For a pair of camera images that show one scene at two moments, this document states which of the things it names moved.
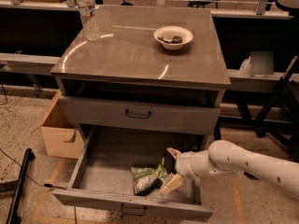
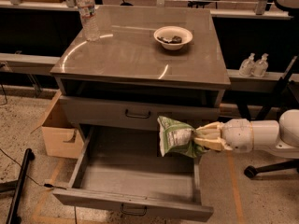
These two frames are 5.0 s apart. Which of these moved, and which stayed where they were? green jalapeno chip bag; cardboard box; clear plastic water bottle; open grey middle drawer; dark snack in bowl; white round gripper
Moved: green jalapeno chip bag; white round gripper
Stayed: clear plastic water bottle; cardboard box; open grey middle drawer; dark snack in bowl
